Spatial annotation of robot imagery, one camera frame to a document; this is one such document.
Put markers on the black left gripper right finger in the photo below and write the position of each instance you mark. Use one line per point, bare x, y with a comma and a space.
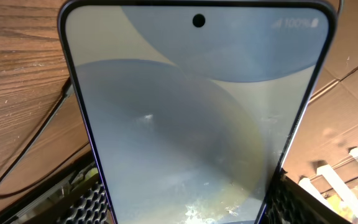
287, 202

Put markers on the blue Samsung Galaxy smartphone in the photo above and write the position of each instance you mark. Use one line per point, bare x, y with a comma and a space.
190, 107

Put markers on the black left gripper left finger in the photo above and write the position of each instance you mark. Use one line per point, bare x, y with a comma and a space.
87, 203

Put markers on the brown cardboard backdrop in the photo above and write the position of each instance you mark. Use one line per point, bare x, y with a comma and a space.
329, 129

